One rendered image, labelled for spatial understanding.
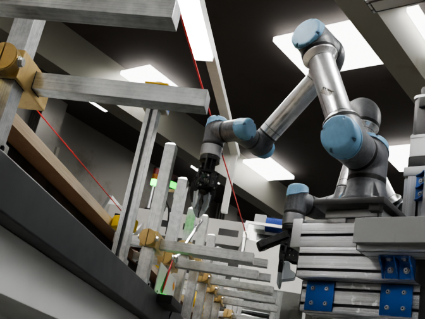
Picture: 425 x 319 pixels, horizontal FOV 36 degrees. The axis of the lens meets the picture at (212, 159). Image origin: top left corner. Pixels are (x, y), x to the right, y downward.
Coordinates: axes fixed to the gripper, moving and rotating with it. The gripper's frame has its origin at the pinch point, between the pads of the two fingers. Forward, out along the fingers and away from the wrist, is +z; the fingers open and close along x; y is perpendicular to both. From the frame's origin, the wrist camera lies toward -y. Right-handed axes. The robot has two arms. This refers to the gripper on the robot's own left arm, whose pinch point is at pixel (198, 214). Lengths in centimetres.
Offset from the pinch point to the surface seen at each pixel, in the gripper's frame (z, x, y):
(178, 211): -0.5, -6.4, -3.2
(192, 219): -5.4, 2.1, -26.7
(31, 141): 13, -50, 70
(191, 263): 15.8, 1.9, -4.7
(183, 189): -8.4, -6.2, -3.1
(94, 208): 13.0, -33.5, 26.5
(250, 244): -57, 77, -242
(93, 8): 19, -37, 141
